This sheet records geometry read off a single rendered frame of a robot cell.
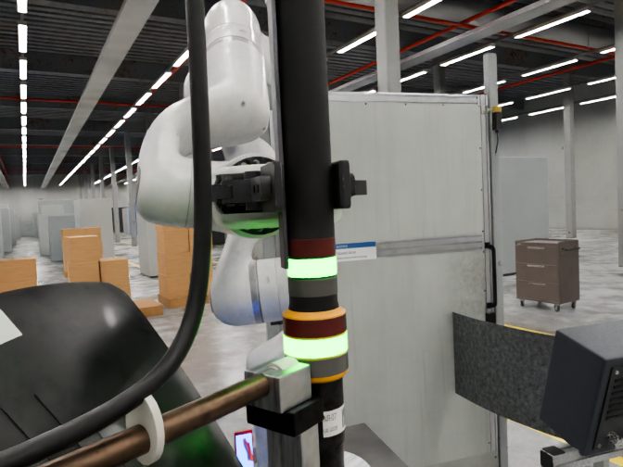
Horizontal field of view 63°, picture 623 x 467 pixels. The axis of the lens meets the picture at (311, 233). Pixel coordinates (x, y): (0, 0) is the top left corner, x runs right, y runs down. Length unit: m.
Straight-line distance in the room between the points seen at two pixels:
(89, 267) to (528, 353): 6.44
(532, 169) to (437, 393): 8.53
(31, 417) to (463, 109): 2.43
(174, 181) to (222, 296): 0.42
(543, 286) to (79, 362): 7.00
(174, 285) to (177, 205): 7.91
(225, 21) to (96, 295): 0.50
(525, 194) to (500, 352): 8.39
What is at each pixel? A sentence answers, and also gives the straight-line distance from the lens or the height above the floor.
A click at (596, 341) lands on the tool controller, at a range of 1.00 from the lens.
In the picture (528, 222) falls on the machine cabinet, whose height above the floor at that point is 0.97.
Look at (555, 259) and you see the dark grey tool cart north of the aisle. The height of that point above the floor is 0.67.
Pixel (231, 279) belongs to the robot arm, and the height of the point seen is 1.37.
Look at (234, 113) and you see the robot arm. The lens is 0.65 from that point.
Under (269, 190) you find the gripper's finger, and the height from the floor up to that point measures 1.50.
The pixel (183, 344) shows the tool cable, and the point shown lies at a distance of 0.27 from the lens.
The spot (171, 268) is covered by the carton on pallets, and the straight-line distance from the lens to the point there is 8.39.
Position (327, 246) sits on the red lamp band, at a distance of 0.33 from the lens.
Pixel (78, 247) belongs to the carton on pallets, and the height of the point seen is 1.08.
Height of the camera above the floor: 1.49
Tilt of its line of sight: 3 degrees down
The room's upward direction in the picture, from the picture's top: 3 degrees counter-clockwise
